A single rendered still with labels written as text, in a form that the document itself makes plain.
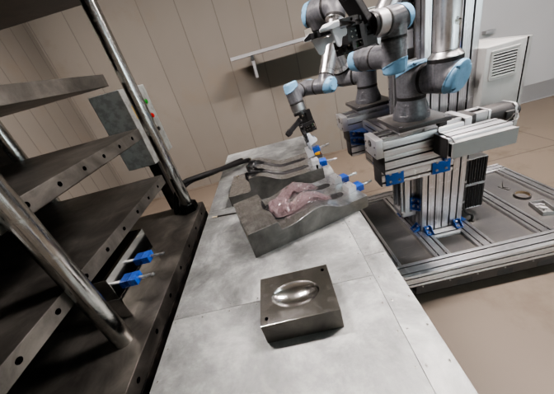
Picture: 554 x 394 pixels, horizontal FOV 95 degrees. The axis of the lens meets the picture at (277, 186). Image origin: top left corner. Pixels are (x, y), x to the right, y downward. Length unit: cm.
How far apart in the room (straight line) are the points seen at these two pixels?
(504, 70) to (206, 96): 291
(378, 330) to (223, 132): 320
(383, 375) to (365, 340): 8
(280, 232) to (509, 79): 128
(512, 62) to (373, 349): 138
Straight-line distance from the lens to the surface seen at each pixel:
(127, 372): 95
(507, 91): 169
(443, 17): 116
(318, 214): 99
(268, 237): 95
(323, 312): 69
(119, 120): 155
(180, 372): 83
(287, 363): 73
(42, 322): 86
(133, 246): 111
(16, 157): 177
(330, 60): 139
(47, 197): 91
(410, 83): 123
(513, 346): 177
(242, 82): 348
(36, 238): 81
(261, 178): 127
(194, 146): 374
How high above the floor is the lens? 143
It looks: 27 degrees down
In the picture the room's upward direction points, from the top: 16 degrees counter-clockwise
